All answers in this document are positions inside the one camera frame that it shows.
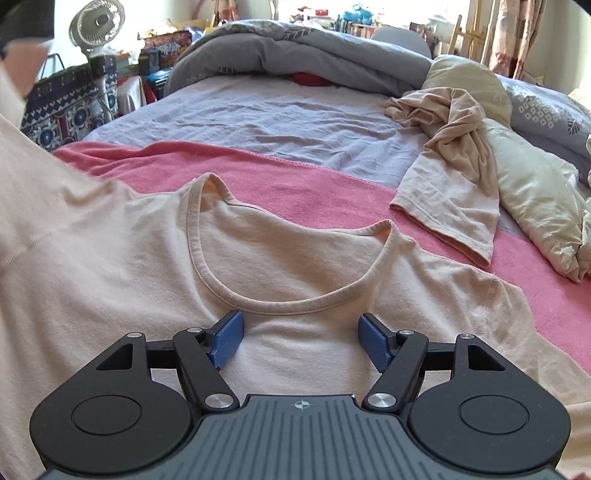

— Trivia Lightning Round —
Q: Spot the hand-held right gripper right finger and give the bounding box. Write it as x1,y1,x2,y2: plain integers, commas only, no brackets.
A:
358,313,508,413

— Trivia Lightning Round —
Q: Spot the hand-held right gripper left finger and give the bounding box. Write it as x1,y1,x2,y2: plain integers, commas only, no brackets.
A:
95,310,245,411

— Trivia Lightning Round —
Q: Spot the pale pink t-shirt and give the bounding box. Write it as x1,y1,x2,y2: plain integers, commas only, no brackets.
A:
0,41,591,480

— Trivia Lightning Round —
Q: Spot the beige t-shirt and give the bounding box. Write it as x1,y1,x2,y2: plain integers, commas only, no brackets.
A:
385,87,502,268

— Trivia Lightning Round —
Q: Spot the pink blanket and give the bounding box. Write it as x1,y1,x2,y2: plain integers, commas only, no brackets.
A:
53,141,591,384

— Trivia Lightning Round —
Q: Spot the lilac bed sheet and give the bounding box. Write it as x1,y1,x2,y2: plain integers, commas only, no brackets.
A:
85,76,513,236

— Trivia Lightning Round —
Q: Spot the red cloth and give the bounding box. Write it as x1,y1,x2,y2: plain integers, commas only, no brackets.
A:
295,71,331,88

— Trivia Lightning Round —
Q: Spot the cream pillow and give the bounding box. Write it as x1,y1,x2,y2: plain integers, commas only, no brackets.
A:
422,54,513,130

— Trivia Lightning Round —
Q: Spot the blue patterned storage bag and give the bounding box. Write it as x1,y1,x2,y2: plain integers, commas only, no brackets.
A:
21,53,118,153

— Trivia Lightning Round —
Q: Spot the grey duvet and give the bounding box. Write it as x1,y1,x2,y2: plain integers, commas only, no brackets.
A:
164,21,432,100

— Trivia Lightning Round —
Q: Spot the grey patterned pillow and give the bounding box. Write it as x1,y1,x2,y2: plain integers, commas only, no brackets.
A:
499,76,591,162

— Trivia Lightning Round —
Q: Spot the grey chair back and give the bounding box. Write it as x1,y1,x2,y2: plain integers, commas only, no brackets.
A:
372,25,433,60

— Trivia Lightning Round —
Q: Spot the wooden easel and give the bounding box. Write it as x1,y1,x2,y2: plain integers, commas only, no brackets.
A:
445,0,490,65

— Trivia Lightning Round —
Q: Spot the patterned curtain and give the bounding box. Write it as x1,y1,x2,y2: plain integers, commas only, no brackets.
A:
489,0,543,81

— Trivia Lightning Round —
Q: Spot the white desk fan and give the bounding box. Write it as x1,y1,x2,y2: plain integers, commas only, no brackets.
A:
69,0,126,123

